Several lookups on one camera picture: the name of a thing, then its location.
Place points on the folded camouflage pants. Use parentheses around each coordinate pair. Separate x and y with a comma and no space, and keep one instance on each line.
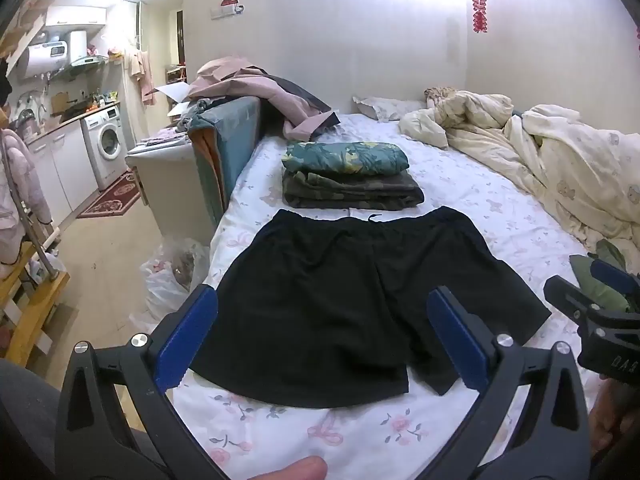
(350,192)

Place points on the cream duvet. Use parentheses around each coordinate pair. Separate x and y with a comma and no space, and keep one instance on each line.
(575,170)

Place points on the white washing machine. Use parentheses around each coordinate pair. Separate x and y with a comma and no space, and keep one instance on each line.
(107,142)

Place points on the dark grey garment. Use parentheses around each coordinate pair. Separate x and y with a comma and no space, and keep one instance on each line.
(295,95)

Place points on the yellow wooden rack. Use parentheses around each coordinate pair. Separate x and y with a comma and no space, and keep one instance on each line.
(30,305)

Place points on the folded teal floral garment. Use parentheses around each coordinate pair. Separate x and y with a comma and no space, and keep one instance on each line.
(345,157)

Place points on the floral pillow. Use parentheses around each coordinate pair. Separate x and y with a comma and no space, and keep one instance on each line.
(385,107)

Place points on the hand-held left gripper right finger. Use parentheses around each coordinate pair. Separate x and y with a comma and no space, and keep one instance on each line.
(460,340)

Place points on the green garment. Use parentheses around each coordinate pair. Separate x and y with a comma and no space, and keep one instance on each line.
(580,266)

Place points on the pink puffer jacket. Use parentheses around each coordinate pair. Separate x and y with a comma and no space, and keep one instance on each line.
(20,190)

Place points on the range hood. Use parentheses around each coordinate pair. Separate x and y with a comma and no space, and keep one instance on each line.
(89,60)

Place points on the tan fuzzy blanket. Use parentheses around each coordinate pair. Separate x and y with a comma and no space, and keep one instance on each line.
(440,96)

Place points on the wall switch with red sticker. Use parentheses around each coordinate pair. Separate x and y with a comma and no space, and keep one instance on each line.
(229,7)

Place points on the red patterned rug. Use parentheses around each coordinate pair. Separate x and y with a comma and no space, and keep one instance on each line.
(112,197)

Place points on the white paper sheet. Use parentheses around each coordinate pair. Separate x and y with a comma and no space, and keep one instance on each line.
(172,92)

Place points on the white water heater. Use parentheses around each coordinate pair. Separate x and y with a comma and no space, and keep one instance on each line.
(45,57)

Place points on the clear plastic bag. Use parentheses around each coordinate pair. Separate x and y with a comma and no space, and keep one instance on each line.
(170,280)

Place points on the person's grey clothing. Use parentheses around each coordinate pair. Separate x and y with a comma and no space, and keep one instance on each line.
(27,425)

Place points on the hanging pink clothes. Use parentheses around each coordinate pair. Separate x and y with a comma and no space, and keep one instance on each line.
(140,72)

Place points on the bed with white floral sheet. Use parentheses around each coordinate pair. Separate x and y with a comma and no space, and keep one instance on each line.
(500,220)

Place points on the black shorts pants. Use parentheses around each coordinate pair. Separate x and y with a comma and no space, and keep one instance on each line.
(325,300)

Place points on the white cabinet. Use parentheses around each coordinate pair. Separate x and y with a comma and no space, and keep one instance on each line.
(175,195)

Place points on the person's right hand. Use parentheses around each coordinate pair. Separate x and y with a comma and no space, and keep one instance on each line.
(607,420)

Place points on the teal padded board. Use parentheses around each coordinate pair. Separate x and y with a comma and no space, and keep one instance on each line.
(235,130)

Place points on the white kitchen counter cabinets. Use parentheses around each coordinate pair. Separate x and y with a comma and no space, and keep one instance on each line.
(60,170)

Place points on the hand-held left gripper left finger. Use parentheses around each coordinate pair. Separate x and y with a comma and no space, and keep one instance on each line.
(186,340)

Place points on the white wall cupboard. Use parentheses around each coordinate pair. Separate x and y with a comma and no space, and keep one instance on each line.
(75,16)

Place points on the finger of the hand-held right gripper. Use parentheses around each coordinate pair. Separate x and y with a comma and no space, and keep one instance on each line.
(567,297)
(607,275)

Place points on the person's left hand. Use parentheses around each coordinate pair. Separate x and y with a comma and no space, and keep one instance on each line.
(300,470)

